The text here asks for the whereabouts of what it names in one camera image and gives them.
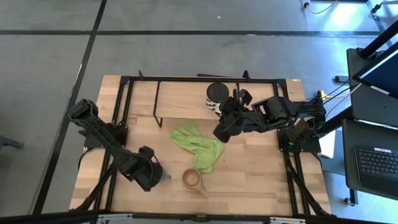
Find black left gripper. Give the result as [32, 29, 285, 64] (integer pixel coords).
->
[132, 145, 164, 192]

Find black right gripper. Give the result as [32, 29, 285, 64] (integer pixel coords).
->
[220, 88, 254, 125]

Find steel mug with black lid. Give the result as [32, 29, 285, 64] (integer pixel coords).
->
[205, 82, 231, 114]

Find wooden shelf with black legs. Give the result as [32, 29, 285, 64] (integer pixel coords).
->
[152, 80, 242, 129]

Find green cloth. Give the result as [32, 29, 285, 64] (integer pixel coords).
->
[169, 120, 225, 175]

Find white paper sheet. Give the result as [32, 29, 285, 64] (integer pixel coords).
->
[319, 129, 336, 159]

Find black overhead beam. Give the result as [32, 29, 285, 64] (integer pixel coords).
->
[0, 209, 398, 224]

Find black cart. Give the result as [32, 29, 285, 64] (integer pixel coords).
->
[341, 47, 398, 202]

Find grey stand foot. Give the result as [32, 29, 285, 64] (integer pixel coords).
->
[0, 134, 25, 151]

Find dark monitor screen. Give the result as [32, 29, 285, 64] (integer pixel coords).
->
[352, 40, 398, 100]

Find black slanted pole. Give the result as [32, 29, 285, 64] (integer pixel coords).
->
[357, 19, 398, 59]

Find black laptop keyboard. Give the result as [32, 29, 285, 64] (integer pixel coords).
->
[354, 145, 398, 189]

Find wooden cup with handle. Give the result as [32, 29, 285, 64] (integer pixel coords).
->
[182, 168, 210, 198]

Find black metal table frame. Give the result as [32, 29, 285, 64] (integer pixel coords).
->
[70, 69, 337, 218]

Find black floor cable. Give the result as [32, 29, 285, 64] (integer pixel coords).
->
[323, 78, 351, 105]

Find white floor cable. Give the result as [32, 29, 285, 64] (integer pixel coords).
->
[325, 82, 364, 121]

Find yellowish cable with black plug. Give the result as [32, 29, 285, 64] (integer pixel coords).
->
[298, 0, 339, 16]

